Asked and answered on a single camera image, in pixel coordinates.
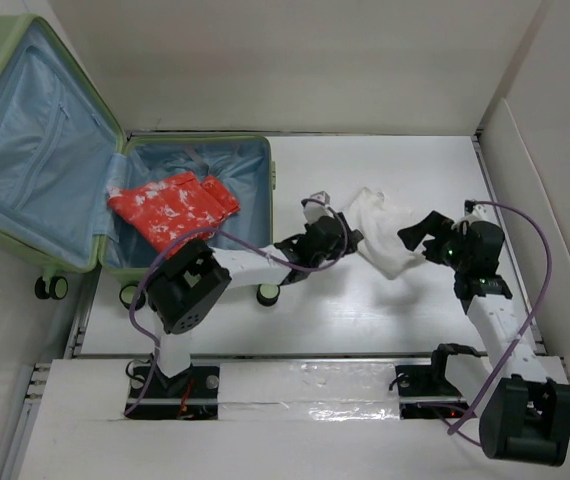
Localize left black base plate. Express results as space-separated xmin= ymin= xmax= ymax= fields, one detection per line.
xmin=124 ymin=360 xmax=220 ymax=421

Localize green suitcase with blue lining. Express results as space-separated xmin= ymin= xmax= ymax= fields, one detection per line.
xmin=0 ymin=14 xmax=275 ymax=300

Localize red white patterned cloth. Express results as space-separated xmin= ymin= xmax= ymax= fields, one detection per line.
xmin=108 ymin=172 xmax=241 ymax=251

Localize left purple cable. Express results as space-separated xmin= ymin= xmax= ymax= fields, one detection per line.
xmin=123 ymin=197 xmax=350 ymax=416

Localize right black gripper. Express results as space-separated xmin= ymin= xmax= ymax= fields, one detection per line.
xmin=396 ymin=211 xmax=470 ymax=272

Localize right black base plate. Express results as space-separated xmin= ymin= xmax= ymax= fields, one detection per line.
xmin=389 ymin=364 xmax=468 ymax=420

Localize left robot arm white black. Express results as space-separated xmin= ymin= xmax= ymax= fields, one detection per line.
xmin=146 ymin=213 xmax=364 ymax=397

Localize silver tape strip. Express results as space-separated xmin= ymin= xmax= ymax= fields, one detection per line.
xmin=217 ymin=360 xmax=400 ymax=422

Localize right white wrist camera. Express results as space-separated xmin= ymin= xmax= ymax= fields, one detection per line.
xmin=462 ymin=200 xmax=490 ymax=223

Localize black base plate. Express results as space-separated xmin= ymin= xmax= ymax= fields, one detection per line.
xmin=124 ymin=360 xmax=220 ymax=421
xmin=389 ymin=364 xmax=468 ymax=420

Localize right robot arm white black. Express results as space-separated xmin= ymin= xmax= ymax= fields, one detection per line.
xmin=390 ymin=202 xmax=570 ymax=467

